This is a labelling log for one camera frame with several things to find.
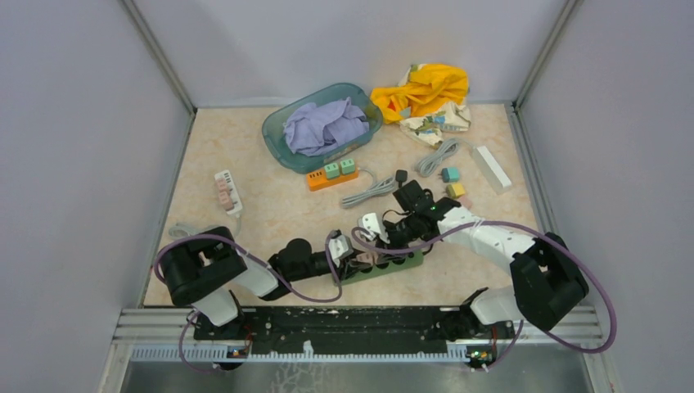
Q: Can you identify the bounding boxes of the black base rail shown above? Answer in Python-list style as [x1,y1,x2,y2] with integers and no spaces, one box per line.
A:
[193,306,516,365]

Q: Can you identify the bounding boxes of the yellow cloth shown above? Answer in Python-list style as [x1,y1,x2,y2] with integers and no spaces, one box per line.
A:
[370,64,469,124]

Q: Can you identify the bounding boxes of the teal charger plug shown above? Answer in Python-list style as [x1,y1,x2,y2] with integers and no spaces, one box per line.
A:
[439,167,460,183]

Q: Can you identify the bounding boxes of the yellow charger plug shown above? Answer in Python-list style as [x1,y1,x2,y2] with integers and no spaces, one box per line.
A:
[445,182,466,199]

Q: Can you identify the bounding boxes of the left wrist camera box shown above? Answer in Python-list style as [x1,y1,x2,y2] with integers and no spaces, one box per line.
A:
[327,230,354,269]

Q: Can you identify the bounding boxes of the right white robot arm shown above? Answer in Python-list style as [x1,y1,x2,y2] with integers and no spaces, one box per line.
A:
[362,181,589,337]

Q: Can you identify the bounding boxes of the green charger plug left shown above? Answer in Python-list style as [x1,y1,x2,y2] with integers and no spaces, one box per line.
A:
[323,163,341,180]

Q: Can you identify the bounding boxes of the white power strip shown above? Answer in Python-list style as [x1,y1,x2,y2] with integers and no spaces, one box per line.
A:
[471,146,512,194]
[214,170,243,216]

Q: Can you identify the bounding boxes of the green charger plug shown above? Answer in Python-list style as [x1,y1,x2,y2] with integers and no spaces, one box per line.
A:
[339,159,357,175]
[323,163,341,180]

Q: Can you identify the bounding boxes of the grey cable of green strip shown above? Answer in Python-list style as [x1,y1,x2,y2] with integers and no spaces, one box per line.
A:
[340,166,399,210]

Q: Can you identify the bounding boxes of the teal plastic basin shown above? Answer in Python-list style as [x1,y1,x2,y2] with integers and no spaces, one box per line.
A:
[262,83,384,174]

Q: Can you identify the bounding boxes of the pink charger plug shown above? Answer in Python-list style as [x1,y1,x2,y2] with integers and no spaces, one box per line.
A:
[457,196,473,210]
[357,252,378,266]

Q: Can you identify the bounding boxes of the green power strip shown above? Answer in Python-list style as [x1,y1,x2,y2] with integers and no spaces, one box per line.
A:
[340,251,424,285]

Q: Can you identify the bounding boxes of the purple cloth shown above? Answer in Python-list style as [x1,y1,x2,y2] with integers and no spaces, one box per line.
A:
[283,97,370,156]

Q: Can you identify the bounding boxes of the green charger plug right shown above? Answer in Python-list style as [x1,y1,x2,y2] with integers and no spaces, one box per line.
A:
[339,159,357,175]

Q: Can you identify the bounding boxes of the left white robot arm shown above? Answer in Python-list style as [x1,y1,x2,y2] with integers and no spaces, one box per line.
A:
[153,227,374,339]

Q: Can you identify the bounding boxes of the grey cable of white strip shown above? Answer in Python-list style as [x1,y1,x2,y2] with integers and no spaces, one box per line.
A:
[414,137,478,178]

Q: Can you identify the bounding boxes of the cream dinosaur print cloth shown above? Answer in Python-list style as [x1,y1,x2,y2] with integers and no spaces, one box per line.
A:
[398,72,472,147]

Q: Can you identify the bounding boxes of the orange power strip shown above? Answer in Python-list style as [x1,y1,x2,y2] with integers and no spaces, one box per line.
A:
[305,168,359,192]

